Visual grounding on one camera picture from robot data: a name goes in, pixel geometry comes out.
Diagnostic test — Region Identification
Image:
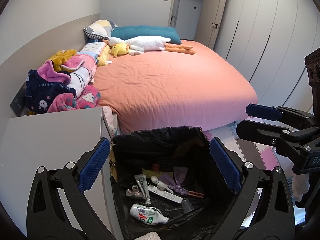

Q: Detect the pink rectangular box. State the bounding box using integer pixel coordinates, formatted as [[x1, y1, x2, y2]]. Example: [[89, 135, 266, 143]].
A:
[[125, 185, 144, 199]]

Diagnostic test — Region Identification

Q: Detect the silver snack wrapper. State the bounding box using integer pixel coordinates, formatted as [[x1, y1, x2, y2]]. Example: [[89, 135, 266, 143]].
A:
[[135, 173, 151, 204]]

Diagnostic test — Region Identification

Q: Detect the clear plastic cup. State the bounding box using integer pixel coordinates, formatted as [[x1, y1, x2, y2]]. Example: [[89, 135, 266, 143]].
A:
[[181, 198, 194, 213]]

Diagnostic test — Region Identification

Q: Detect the white tissue figure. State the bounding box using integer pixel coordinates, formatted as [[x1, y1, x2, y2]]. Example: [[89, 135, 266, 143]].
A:
[[151, 176, 174, 194]]

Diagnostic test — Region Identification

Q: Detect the black lined trash bin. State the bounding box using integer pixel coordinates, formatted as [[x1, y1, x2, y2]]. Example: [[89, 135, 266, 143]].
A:
[[110, 126, 235, 239]]

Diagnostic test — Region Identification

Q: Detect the gloved right hand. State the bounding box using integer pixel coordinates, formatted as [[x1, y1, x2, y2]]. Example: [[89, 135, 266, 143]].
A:
[[292, 172, 310, 202]]

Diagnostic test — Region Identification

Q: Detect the purple bow wrapper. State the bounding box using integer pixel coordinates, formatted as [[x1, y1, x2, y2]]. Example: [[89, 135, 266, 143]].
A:
[[159, 167, 189, 196]]

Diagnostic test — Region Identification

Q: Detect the white long box in bin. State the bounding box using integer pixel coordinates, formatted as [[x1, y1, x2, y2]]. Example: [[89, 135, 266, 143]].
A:
[[148, 185, 183, 204]]

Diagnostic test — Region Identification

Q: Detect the crushed plastic bottle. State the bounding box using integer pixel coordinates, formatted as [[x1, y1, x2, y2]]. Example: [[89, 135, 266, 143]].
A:
[[130, 204, 169, 225]]

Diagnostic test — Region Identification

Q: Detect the pink fleece blanket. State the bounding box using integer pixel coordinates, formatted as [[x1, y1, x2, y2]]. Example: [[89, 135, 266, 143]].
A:
[[37, 53, 102, 113]]

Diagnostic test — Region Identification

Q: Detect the navy patterned blanket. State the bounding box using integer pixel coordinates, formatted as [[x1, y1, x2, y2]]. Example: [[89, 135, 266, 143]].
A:
[[25, 70, 76, 114]]

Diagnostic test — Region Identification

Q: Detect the white patterned quilt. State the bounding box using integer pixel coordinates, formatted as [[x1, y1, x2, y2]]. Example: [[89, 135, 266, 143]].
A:
[[67, 42, 106, 98]]

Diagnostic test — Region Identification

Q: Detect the black bedside panel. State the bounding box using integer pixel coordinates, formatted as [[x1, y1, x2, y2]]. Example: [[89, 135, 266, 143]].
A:
[[10, 82, 27, 116]]

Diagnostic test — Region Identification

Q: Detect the bed with pink sheet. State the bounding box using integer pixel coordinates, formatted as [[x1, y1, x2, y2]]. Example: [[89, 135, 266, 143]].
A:
[[94, 41, 258, 133]]

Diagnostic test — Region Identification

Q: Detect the yellow plush garment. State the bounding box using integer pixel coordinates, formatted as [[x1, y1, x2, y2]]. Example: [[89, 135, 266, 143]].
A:
[[49, 49, 76, 72]]

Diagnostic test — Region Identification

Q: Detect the beige door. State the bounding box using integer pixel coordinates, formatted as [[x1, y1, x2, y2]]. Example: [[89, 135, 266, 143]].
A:
[[195, 0, 226, 49]]

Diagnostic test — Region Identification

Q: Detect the yellow duck plush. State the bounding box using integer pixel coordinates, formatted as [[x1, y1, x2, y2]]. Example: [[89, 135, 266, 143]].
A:
[[97, 43, 130, 67]]

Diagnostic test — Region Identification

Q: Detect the white goose plush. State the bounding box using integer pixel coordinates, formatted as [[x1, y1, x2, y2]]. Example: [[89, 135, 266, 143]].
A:
[[103, 36, 196, 56]]

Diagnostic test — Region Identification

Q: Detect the patchwork pillow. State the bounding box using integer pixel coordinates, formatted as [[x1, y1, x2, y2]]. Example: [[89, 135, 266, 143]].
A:
[[84, 20, 118, 40]]

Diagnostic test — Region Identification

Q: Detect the teal long cushion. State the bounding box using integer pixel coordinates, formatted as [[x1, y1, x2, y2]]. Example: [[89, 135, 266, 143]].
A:
[[111, 25, 182, 45]]

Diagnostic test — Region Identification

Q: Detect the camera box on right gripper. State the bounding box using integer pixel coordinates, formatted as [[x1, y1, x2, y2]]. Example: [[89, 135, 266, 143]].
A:
[[304, 48, 320, 119]]

